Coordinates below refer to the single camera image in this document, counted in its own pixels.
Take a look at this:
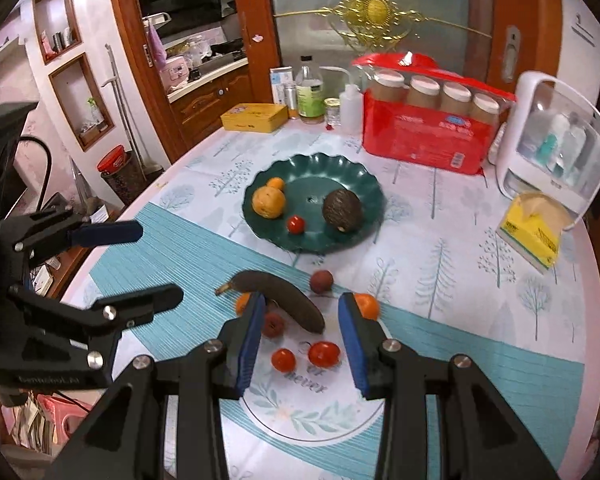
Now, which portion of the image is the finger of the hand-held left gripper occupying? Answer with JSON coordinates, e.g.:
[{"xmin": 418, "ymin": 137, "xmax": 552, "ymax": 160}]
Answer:
[
  {"xmin": 7, "ymin": 282, "xmax": 184, "ymax": 347},
  {"xmin": 0, "ymin": 207, "xmax": 144, "ymax": 268}
]

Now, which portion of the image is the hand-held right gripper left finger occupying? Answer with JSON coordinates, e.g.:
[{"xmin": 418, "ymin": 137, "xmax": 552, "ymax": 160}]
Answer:
[{"xmin": 45, "ymin": 292, "xmax": 267, "ymax": 480}]

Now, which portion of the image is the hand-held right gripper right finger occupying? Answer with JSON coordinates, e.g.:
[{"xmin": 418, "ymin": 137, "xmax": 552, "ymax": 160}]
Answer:
[{"xmin": 337, "ymin": 291, "xmax": 561, "ymax": 480}]

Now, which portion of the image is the red lychee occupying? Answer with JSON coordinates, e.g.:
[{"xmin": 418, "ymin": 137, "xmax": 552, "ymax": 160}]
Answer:
[
  {"xmin": 309, "ymin": 269, "xmax": 334, "ymax": 293},
  {"xmin": 262, "ymin": 312, "xmax": 286, "ymax": 337}
]

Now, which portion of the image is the large red tomato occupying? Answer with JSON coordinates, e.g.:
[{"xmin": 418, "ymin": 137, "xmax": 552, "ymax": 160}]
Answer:
[{"xmin": 308, "ymin": 341, "xmax": 341, "ymax": 367}]

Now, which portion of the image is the medium orange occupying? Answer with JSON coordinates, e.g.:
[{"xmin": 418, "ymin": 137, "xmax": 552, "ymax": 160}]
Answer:
[{"xmin": 355, "ymin": 293, "xmax": 381, "ymax": 322}]

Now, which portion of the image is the overripe dark banana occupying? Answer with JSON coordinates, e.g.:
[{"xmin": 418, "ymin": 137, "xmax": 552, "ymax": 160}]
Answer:
[{"xmin": 215, "ymin": 270, "xmax": 327, "ymax": 335}]

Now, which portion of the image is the dark green scalloped plate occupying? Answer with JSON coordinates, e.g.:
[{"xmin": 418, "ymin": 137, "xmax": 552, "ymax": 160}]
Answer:
[{"xmin": 242, "ymin": 152, "xmax": 385, "ymax": 254}]

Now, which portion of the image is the wicker basket red lid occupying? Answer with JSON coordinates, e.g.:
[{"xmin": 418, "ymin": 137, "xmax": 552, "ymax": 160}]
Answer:
[{"xmin": 97, "ymin": 144, "xmax": 148, "ymax": 206}]

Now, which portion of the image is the tree print tablecloth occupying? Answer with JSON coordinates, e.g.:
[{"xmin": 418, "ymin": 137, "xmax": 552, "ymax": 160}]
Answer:
[{"xmin": 60, "ymin": 120, "xmax": 600, "ymax": 480}]

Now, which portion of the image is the mop pole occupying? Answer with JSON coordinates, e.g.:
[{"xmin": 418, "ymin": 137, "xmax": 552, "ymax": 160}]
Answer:
[{"xmin": 105, "ymin": 44, "xmax": 163, "ymax": 171}]

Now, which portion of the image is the dark brown avocado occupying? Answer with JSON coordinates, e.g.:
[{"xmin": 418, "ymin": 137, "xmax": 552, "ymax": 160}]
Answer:
[{"xmin": 322, "ymin": 189, "xmax": 364, "ymax": 233}]

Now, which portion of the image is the large yellow-orange fruit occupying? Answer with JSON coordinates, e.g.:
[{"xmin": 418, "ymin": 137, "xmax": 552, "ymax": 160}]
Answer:
[{"xmin": 251, "ymin": 186, "xmax": 287, "ymax": 220}]

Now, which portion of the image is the pink plastic stool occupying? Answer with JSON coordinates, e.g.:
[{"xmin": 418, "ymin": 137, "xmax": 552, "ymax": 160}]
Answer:
[{"xmin": 35, "ymin": 394, "xmax": 96, "ymax": 441}]

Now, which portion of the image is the wooden kitchen counter cabinet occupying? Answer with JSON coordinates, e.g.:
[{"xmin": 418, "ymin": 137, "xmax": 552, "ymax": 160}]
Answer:
[{"xmin": 167, "ymin": 57, "xmax": 255, "ymax": 143}]

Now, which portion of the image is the pink rice cooker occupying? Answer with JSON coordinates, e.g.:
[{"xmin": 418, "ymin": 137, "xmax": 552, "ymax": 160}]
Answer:
[{"xmin": 159, "ymin": 56, "xmax": 190, "ymax": 88}]

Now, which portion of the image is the yellow tin box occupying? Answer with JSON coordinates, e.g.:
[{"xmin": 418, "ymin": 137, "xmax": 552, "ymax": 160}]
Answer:
[{"xmin": 220, "ymin": 103, "xmax": 289, "ymax": 134}]

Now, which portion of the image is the purple cloth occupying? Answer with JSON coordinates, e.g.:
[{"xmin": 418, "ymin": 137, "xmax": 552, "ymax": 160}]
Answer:
[{"xmin": 147, "ymin": 22, "xmax": 167, "ymax": 68}]

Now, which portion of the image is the yellow tissue pack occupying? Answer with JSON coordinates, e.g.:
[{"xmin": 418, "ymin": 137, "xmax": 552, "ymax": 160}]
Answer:
[{"xmin": 496, "ymin": 191, "xmax": 573, "ymax": 273}]

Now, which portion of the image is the red gift package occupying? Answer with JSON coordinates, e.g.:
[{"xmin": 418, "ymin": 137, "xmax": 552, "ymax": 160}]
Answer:
[{"xmin": 351, "ymin": 51, "xmax": 517, "ymax": 176}]

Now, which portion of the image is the silver metal can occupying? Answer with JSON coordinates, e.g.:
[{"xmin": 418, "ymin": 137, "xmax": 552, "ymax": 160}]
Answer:
[{"xmin": 285, "ymin": 82, "xmax": 301, "ymax": 120}]

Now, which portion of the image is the white and blue carton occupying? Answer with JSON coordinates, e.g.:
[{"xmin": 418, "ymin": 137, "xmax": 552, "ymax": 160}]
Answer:
[{"xmin": 270, "ymin": 66, "xmax": 297, "ymax": 111}]

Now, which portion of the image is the white squeeze bottle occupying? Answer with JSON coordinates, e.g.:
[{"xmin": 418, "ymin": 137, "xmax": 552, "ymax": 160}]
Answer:
[{"xmin": 319, "ymin": 66, "xmax": 366, "ymax": 136}]

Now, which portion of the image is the glass bottle green label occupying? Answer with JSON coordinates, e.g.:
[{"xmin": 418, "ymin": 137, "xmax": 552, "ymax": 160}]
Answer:
[{"xmin": 295, "ymin": 56, "xmax": 327, "ymax": 125}]

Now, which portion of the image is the brown jar white lid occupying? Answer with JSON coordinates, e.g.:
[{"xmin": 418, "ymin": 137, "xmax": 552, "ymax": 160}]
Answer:
[
  {"xmin": 470, "ymin": 92, "xmax": 503, "ymax": 126},
  {"xmin": 407, "ymin": 76, "xmax": 441, "ymax": 109},
  {"xmin": 440, "ymin": 82, "xmax": 473, "ymax": 115},
  {"xmin": 375, "ymin": 71, "xmax": 411, "ymax": 103}
]

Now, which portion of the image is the white storage cabinet box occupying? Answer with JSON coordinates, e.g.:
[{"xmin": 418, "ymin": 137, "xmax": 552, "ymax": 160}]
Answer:
[{"xmin": 489, "ymin": 71, "xmax": 600, "ymax": 226}]

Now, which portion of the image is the frosted glass door gold ornament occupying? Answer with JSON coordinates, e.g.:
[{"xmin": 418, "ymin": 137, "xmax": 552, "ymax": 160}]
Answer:
[{"xmin": 264, "ymin": 0, "xmax": 561, "ymax": 91}]

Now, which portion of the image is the black cable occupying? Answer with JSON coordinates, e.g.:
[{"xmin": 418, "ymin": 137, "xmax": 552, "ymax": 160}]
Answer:
[{"xmin": 16, "ymin": 135, "xmax": 55, "ymax": 213}]

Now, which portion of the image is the wooden wall niche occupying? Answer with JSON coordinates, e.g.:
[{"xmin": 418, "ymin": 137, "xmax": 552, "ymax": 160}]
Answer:
[
  {"xmin": 32, "ymin": 0, "xmax": 83, "ymax": 65},
  {"xmin": 48, "ymin": 52, "xmax": 116, "ymax": 152}
]

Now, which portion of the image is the metal door handle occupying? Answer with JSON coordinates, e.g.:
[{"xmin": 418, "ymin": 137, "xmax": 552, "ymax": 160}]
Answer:
[{"xmin": 502, "ymin": 25, "xmax": 522, "ymax": 83}]

